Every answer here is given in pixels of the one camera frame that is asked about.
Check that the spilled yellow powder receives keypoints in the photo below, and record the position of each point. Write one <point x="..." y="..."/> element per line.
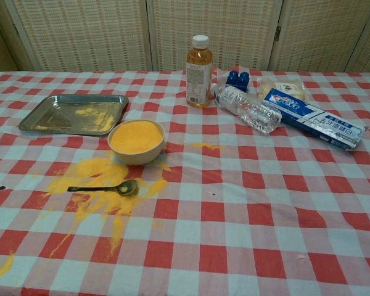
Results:
<point x="92" y="169"/>

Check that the clear snack packet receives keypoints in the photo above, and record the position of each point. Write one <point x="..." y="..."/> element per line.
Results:
<point x="283" y="86"/>

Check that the beige bamboo folding screen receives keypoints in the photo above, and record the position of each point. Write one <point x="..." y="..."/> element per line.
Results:
<point x="80" y="31"/>

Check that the metal screen hinge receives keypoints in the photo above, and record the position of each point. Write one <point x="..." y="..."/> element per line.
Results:
<point x="278" y="34"/>

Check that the amber tea bottle white cap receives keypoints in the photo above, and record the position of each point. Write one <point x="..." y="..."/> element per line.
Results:
<point x="198" y="80"/>

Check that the off-white bowl of yellow powder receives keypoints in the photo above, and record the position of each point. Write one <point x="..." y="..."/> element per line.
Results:
<point x="132" y="158"/>

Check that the black metal spoon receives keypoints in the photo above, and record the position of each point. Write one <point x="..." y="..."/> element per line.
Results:
<point x="129" y="187"/>

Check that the red white checkered tablecloth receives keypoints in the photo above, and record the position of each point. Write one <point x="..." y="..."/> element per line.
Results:
<point x="234" y="216"/>

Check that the blue toy building block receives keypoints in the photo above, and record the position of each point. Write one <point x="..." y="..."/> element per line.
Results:
<point x="237" y="81"/>

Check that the blue white toothpaste box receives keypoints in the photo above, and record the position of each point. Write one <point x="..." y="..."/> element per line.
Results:
<point x="311" y="117"/>

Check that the clear plastic water bottle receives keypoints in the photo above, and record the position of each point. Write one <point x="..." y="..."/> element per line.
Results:
<point x="249" y="111"/>

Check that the silver metal tray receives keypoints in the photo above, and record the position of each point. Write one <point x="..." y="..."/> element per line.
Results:
<point x="64" y="114"/>

